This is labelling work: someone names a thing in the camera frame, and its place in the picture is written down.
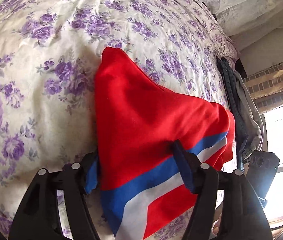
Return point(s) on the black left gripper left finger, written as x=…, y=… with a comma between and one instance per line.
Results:
x=38, y=216

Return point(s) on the red pants with striped band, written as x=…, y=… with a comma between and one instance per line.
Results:
x=137, y=122

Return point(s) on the grey garment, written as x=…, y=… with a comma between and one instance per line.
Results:
x=253, y=125

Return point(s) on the beige checked curtain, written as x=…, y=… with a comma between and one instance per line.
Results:
x=266, y=88

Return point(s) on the dark jeans pile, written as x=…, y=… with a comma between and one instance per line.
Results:
x=241, y=134

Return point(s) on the white lace cover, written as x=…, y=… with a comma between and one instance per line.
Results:
x=238, y=17

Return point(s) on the purple floral bed sheet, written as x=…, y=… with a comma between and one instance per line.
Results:
x=49, y=54

